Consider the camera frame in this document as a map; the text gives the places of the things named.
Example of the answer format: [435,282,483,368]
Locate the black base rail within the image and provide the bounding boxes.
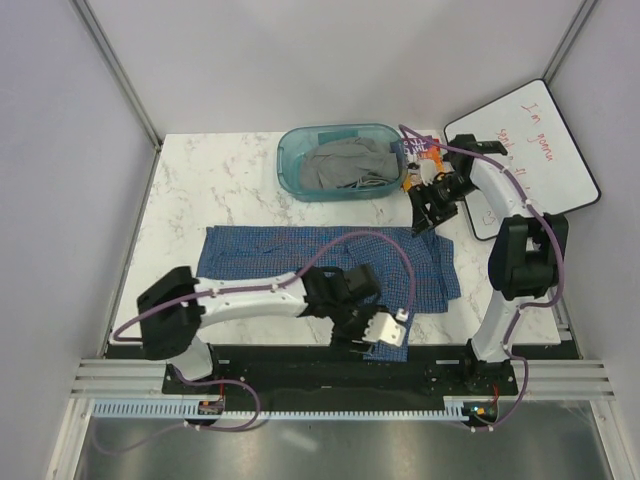
[162,345,518,408]

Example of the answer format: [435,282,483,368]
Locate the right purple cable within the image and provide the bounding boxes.
[397,123,568,433]

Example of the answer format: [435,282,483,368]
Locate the Roald Dahl book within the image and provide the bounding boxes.
[391,138,448,193]

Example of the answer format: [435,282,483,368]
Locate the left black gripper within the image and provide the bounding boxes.
[330,298,388,356]

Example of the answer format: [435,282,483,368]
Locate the whiteboard with red writing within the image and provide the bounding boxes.
[444,79,601,214]

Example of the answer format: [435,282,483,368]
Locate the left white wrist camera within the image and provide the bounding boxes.
[362,309,409,347]

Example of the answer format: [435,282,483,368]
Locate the blue checkered long sleeve shirt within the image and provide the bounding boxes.
[196,224,462,363]

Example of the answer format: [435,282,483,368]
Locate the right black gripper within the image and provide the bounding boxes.
[407,173,477,238]

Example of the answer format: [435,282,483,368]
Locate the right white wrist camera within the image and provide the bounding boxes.
[405,159,439,188]

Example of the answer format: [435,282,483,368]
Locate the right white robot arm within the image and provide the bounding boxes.
[401,127,569,394]

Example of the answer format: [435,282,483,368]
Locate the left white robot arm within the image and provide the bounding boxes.
[137,265,390,393]

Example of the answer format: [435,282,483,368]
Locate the small whiteboard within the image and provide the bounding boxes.
[464,191,500,241]

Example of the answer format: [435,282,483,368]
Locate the white slotted cable duct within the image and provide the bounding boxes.
[90,396,496,421]

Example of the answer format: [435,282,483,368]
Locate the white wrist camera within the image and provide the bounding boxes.
[405,159,439,188]
[362,309,409,347]

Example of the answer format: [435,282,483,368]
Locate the grey shirt in bin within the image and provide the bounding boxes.
[299,137,400,190]

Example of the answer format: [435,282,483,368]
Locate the teal plastic bin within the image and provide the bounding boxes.
[277,123,405,202]

